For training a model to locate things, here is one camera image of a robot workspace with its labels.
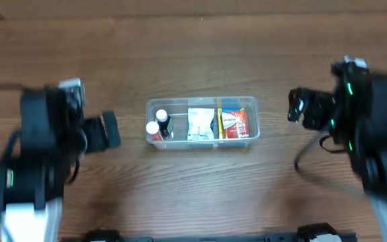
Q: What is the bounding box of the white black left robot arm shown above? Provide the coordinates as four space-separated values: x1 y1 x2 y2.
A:
0 78 122 241

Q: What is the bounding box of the dark brown syrup bottle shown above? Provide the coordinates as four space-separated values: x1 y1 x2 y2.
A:
156 109 173 139

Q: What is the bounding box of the white blue packet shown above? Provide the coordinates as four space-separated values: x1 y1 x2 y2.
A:
187 108 214 140

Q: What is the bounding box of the clear plastic container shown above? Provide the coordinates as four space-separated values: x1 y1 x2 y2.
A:
146 96 261 149

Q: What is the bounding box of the red white packet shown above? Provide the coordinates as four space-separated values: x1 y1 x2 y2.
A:
220 108 249 139

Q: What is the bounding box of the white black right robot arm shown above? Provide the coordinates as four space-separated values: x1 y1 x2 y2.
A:
287 56 387 241

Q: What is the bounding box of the orange tube with white cap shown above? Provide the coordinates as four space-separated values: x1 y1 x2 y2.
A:
146 121 163 141

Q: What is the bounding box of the blue VapoDrops box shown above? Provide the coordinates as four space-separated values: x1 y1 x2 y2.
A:
217 99 250 140

